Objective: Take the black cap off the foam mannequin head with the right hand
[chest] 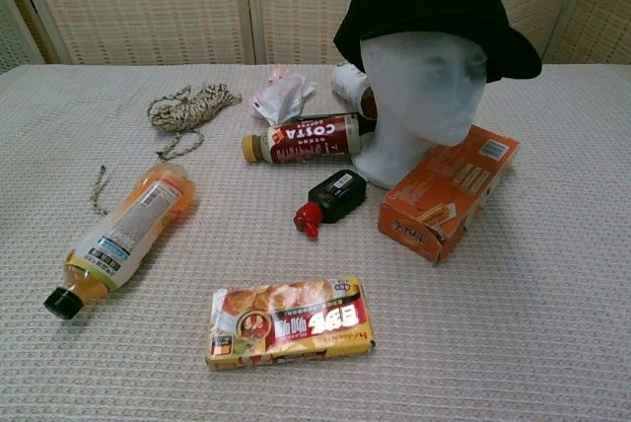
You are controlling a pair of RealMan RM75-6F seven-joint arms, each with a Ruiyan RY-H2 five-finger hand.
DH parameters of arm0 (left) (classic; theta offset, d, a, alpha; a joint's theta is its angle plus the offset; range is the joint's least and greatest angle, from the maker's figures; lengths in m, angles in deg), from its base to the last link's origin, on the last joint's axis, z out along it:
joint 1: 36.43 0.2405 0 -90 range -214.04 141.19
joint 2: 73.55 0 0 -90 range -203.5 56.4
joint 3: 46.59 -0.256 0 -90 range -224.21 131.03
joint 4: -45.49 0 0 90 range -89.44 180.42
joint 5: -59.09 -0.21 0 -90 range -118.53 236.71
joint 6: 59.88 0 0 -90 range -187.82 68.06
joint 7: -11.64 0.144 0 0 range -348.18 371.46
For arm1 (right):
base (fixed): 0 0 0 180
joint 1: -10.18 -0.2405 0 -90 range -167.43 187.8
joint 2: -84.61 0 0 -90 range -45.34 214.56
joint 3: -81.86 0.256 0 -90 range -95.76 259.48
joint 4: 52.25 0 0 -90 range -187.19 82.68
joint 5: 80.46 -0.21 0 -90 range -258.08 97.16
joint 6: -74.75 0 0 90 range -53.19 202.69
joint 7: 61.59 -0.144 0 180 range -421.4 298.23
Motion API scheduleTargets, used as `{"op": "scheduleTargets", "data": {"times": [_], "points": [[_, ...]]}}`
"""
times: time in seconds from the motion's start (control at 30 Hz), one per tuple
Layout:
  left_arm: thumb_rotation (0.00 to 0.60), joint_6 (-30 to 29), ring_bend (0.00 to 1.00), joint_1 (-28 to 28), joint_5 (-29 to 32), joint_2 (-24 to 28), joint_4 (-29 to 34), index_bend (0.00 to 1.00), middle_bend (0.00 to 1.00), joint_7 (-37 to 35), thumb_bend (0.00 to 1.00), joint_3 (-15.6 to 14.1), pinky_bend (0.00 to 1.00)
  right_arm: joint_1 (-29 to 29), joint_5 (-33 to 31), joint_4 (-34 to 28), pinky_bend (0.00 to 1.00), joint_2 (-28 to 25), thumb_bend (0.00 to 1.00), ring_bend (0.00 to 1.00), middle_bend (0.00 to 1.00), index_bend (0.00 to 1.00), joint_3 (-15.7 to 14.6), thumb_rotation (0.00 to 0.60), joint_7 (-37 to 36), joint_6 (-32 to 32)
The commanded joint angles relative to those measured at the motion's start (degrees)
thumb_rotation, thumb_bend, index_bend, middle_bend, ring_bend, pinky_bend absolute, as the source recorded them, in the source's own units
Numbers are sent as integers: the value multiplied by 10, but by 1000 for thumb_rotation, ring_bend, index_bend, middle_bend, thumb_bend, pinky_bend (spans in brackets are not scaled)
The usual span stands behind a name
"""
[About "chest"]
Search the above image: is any orange cardboard box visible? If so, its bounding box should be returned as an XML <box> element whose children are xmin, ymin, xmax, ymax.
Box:
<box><xmin>377</xmin><ymin>123</ymin><xmax>521</xmax><ymax>264</ymax></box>

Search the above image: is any yellow snack package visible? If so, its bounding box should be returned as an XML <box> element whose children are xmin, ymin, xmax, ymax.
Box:
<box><xmin>205</xmin><ymin>277</ymin><xmax>377</xmax><ymax>372</ymax></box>

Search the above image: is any white foam mannequin head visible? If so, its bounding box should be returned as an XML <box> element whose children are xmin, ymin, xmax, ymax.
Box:
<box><xmin>350</xmin><ymin>30</ymin><xmax>489</xmax><ymax>192</ymax></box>

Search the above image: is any orange juice bottle black cap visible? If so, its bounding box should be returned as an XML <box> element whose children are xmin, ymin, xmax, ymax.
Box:
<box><xmin>42</xmin><ymin>162</ymin><xmax>197</xmax><ymax>320</ymax></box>

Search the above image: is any white woven tablecloth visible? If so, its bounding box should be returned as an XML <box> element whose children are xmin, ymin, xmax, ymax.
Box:
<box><xmin>0</xmin><ymin>63</ymin><xmax>631</xmax><ymax>422</ymax></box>

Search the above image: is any Costa coffee bottle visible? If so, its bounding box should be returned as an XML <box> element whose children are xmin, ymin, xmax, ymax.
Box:
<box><xmin>241</xmin><ymin>112</ymin><xmax>364</xmax><ymax>165</ymax></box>

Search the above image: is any beige braided rope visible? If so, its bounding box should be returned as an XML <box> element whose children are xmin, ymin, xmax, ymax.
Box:
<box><xmin>89</xmin><ymin>82</ymin><xmax>244</xmax><ymax>217</ymax></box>

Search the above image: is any white pink plastic packet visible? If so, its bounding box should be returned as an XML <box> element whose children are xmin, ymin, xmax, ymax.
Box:
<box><xmin>249</xmin><ymin>64</ymin><xmax>317</xmax><ymax>126</ymax></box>

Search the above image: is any white drink bottle yellow cap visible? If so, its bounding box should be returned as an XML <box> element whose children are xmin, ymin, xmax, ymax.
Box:
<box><xmin>329</xmin><ymin>61</ymin><xmax>379</xmax><ymax>121</ymax></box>

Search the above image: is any woven folding screen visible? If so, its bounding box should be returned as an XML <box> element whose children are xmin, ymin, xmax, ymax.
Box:
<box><xmin>0</xmin><ymin>0</ymin><xmax>631</xmax><ymax>74</ymax></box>

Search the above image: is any black sauce bottle red cap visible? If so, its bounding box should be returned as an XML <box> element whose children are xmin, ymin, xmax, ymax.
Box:
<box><xmin>292</xmin><ymin>169</ymin><xmax>368</xmax><ymax>241</ymax></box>

